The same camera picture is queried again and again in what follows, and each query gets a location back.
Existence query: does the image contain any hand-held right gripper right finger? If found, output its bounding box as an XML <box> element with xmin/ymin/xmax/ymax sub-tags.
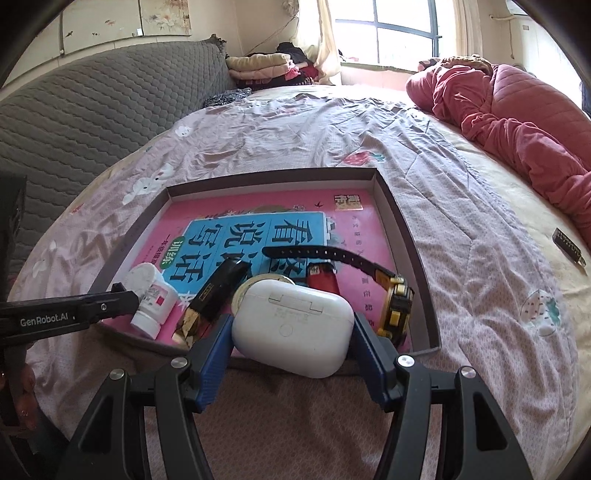
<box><xmin>353</xmin><ymin>311</ymin><xmax>539</xmax><ymax>480</ymax></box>

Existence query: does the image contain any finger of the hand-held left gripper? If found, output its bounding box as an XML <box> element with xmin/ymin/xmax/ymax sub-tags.
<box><xmin>69</xmin><ymin>282</ymin><xmax>140</xmax><ymax>326</ymax></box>

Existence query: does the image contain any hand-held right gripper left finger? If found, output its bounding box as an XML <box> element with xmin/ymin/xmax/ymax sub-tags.
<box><xmin>58</xmin><ymin>314</ymin><xmax>234</xmax><ymax>480</ymax></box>

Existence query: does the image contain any white pill bottle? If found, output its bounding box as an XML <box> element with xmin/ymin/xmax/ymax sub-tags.
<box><xmin>130</xmin><ymin>282</ymin><xmax>179</xmax><ymax>340</ymax></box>

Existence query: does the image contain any white round container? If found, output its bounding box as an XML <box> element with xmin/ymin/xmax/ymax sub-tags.
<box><xmin>124</xmin><ymin>262</ymin><xmax>164</xmax><ymax>301</ymax></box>

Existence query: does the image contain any yellow and black wristwatch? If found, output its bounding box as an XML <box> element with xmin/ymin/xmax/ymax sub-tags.
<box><xmin>262</xmin><ymin>246</ymin><xmax>415</xmax><ymax>347</ymax></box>

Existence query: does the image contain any black and gold lipstick tube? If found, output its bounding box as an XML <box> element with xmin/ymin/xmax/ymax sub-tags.
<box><xmin>172</xmin><ymin>259</ymin><xmax>250</xmax><ymax>349</ymax></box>

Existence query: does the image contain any white tape roll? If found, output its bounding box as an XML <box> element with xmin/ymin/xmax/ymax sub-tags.
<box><xmin>232</xmin><ymin>273</ymin><xmax>296</xmax><ymax>319</ymax></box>

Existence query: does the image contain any white earbuds case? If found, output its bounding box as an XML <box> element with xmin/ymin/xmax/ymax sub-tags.
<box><xmin>231</xmin><ymin>279</ymin><xmax>355</xmax><ymax>379</ymax></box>

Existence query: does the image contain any red lighter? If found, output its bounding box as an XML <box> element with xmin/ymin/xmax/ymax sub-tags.
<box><xmin>305</xmin><ymin>263</ymin><xmax>340</xmax><ymax>296</ymax></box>

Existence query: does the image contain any grey cardboard box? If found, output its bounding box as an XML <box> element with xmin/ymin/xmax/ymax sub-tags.
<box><xmin>88</xmin><ymin>168</ymin><xmax>441</xmax><ymax>358</ymax></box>

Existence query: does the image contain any person's left hand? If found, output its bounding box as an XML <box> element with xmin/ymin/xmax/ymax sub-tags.
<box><xmin>13</xmin><ymin>364</ymin><xmax>38</xmax><ymax>430</ymax></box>

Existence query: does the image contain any pink and blue book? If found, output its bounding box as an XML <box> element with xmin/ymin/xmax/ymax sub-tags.
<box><xmin>99</xmin><ymin>194</ymin><xmax>411</xmax><ymax>352</ymax></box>

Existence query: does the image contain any grey quilted headboard cover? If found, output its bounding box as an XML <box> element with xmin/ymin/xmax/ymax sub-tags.
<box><xmin>0</xmin><ymin>39</ymin><xmax>236</xmax><ymax>278</ymax></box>

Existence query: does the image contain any cream yellow bed sheet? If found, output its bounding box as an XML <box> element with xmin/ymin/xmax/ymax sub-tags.
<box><xmin>434</xmin><ymin>120</ymin><xmax>591</xmax><ymax>480</ymax></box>

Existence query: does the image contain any black key tag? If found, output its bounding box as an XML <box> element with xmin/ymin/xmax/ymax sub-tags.
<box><xmin>553</xmin><ymin>227</ymin><xmax>587</xmax><ymax>267</ymax></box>

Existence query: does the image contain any dark patterned cloth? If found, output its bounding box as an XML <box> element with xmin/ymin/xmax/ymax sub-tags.
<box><xmin>203</xmin><ymin>88</ymin><xmax>254</xmax><ymax>109</ymax></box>

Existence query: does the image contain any pink floral bedsheet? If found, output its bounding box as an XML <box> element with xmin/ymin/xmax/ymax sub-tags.
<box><xmin>9</xmin><ymin>85</ymin><xmax>580</xmax><ymax>480</ymax></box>

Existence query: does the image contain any pile of folded clothes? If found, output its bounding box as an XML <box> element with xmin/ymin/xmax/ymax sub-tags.
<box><xmin>225</xmin><ymin>41</ymin><xmax>342</xmax><ymax>88</ymax></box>

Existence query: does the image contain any pink quilt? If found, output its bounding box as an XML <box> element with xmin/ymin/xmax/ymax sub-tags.
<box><xmin>405</xmin><ymin>58</ymin><xmax>591</xmax><ymax>245</ymax></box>

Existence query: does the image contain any brown knitted cloth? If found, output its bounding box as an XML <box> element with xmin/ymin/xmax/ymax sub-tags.
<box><xmin>436</xmin><ymin>54</ymin><xmax>497</xmax><ymax>75</ymax></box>

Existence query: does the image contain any cream curtain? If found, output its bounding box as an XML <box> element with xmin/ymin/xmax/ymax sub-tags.
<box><xmin>300</xmin><ymin>0</ymin><xmax>342</xmax><ymax>86</ymax></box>

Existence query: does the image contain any window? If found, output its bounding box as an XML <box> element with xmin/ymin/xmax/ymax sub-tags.
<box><xmin>332</xmin><ymin>0</ymin><xmax>462</xmax><ymax>70</ymax></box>

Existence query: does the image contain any white air conditioner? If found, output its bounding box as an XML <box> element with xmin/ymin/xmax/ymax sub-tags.
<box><xmin>505</xmin><ymin>0</ymin><xmax>543</xmax><ymax>19</ymax></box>

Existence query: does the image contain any floral wall poster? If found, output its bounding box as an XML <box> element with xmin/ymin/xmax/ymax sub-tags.
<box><xmin>60</xmin><ymin>0</ymin><xmax>192</xmax><ymax>51</ymax></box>

